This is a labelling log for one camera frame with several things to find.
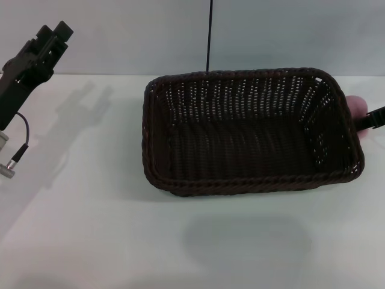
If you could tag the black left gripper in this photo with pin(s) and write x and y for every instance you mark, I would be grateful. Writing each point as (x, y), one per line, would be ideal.
(18, 84)

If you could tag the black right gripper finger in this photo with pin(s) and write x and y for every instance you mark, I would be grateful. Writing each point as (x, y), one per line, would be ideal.
(373, 119)

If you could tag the pink peach plush toy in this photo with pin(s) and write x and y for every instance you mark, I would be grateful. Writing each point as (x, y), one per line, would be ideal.
(356, 105)

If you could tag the dark brown woven basket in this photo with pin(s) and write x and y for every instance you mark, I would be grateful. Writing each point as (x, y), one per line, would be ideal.
(240, 141)

